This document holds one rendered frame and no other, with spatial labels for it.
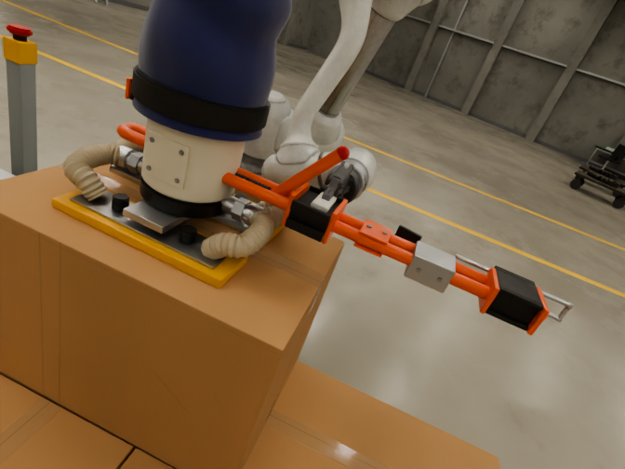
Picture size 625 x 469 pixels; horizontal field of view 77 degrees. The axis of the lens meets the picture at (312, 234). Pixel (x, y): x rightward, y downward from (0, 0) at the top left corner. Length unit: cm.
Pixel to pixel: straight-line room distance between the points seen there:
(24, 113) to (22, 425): 114
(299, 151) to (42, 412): 77
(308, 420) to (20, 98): 143
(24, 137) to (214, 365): 134
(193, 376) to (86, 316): 21
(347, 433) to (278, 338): 51
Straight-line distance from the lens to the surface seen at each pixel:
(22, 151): 184
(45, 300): 84
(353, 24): 108
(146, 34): 68
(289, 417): 104
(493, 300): 67
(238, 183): 70
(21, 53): 173
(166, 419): 83
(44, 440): 98
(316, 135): 148
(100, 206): 79
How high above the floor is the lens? 136
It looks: 27 degrees down
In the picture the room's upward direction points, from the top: 20 degrees clockwise
